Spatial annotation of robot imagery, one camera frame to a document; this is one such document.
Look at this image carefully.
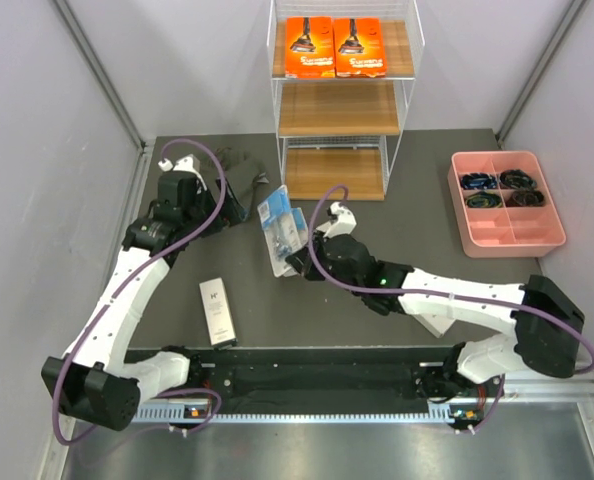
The blue razor blister pack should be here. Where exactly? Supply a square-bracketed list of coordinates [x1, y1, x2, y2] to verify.
[275, 208, 308, 277]
[257, 185, 300, 277]

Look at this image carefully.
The orange Gillette Fusion5 box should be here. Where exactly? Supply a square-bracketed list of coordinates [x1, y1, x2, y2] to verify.
[333, 17, 387, 78]

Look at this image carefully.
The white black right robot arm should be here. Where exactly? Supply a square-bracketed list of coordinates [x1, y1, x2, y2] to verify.
[286, 202, 584, 401]

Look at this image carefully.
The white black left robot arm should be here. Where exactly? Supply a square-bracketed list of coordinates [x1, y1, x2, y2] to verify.
[41, 153, 233, 431]

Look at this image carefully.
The olive green cloth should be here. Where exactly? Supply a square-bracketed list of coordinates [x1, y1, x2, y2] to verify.
[213, 147, 269, 212]

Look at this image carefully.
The slim white H' box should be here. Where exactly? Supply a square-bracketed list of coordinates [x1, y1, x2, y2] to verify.
[199, 278, 237, 349]

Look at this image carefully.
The white box with small print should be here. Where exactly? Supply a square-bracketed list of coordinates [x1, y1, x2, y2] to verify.
[413, 314, 455, 338]

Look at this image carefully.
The green yellow band bundle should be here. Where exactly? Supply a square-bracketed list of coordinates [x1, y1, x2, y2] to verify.
[464, 191, 503, 209]

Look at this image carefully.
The blue band bundle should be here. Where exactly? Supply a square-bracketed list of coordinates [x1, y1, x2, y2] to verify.
[460, 172, 498, 190]

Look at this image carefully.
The pink divided bin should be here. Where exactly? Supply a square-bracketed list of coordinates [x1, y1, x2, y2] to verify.
[448, 151, 567, 258]

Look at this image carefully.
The dark band bundle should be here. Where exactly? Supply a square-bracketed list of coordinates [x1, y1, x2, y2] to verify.
[499, 169, 536, 190]

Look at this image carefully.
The brown band bundle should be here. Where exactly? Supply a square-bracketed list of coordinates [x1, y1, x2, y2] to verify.
[506, 189, 546, 208]

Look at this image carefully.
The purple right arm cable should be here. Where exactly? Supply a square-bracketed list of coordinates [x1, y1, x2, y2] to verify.
[308, 184, 594, 434]

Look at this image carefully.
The white wire shelf rack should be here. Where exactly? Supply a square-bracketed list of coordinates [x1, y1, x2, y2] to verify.
[266, 1, 425, 201]

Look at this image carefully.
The grey slotted cable duct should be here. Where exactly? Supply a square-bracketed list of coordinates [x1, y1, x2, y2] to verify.
[132, 401, 483, 425]

